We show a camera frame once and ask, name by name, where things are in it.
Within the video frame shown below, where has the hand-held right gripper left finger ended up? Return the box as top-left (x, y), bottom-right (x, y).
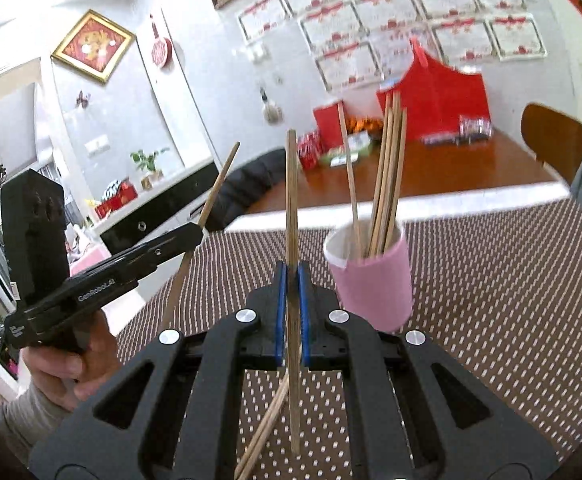
top-left (28, 260), bottom-right (289, 480)

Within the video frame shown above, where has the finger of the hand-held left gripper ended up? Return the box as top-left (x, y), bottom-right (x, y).
top-left (120, 223), bottom-right (206, 282)

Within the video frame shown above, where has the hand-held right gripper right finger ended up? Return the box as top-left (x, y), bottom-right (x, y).
top-left (297, 262), bottom-right (556, 480)

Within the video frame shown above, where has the pink cylindrical cup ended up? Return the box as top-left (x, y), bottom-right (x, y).
top-left (323, 222), bottom-right (414, 333)

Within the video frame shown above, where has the pile of wooden chopsticks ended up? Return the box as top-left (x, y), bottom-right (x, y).
top-left (232, 374), bottom-right (291, 480)

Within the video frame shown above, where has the person's left forearm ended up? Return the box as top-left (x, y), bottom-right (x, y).
top-left (0, 385), bottom-right (79, 461)

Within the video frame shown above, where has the person's left hand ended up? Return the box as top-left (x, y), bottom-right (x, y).
top-left (21, 306), bottom-right (120, 403)

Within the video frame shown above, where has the black and white sideboard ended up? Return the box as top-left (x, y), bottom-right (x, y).
top-left (91, 157), bottom-right (222, 256)

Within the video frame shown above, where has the pink cloth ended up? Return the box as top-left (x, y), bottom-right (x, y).
top-left (68, 240), bottom-right (108, 264)

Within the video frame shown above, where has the red gift box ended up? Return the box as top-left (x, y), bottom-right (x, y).
top-left (94, 182), bottom-right (138, 218)

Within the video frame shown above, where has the green potted plant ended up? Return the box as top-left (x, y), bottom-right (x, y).
top-left (131, 149), bottom-right (171, 191)

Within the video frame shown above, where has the black chair back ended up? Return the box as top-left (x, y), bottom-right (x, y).
top-left (206, 147), bottom-right (292, 233)

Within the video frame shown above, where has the red cola can pack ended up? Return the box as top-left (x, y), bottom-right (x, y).
top-left (296, 132), bottom-right (323, 171)

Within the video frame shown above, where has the green tray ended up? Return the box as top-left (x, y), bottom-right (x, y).
top-left (321, 132), bottom-right (374, 167)

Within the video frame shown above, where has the small red paper bag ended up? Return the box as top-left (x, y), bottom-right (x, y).
top-left (313, 102), bottom-right (354, 148)

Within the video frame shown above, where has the brown polka-dot tablecloth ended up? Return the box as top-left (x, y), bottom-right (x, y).
top-left (114, 200), bottom-right (582, 480)

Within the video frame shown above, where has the plate of orange snacks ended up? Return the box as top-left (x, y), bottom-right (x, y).
top-left (346, 117), bottom-right (383, 134)

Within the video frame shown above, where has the gold framed red picture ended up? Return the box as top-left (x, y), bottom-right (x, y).
top-left (51, 9), bottom-right (137, 85)

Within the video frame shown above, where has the clear candy packet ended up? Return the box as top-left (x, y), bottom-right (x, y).
top-left (458, 115), bottom-right (494, 139)

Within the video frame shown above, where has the red gift bag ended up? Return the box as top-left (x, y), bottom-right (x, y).
top-left (376, 37), bottom-right (492, 141)

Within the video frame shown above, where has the wooden chair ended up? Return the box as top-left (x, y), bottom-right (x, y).
top-left (521, 103), bottom-right (582, 186)

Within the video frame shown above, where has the round red wall ornament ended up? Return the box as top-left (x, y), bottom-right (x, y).
top-left (148, 12), bottom-right (174, 68)

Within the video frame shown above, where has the group of wall certificates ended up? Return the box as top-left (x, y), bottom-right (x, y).
top-left (236, 0), bottom-right (546, 93)

